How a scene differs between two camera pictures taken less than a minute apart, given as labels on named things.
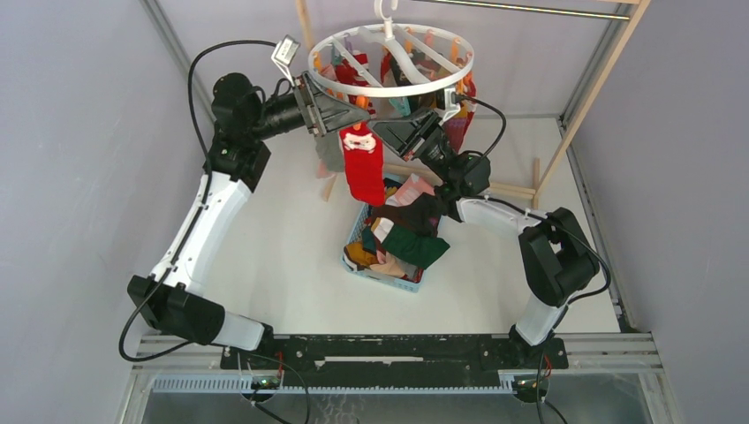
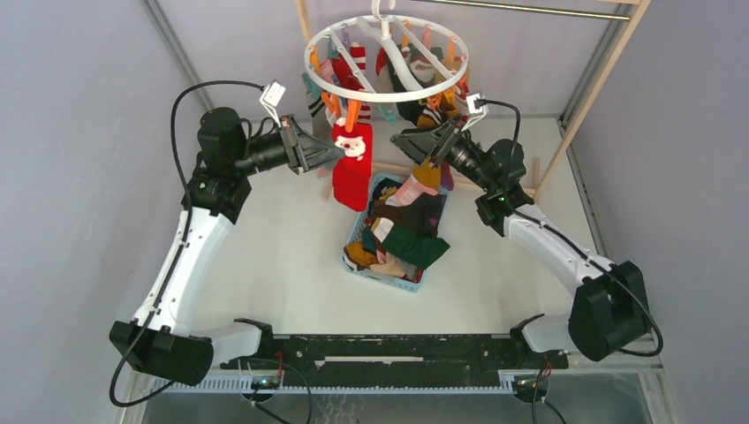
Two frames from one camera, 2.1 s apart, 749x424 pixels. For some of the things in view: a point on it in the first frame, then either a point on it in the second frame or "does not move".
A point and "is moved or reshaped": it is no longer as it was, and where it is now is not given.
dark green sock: (418, 248) does not move
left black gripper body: (313, 117) to (293, 147)
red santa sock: (363, 152) is moved or reshaped
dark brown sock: (424, 214) does not move
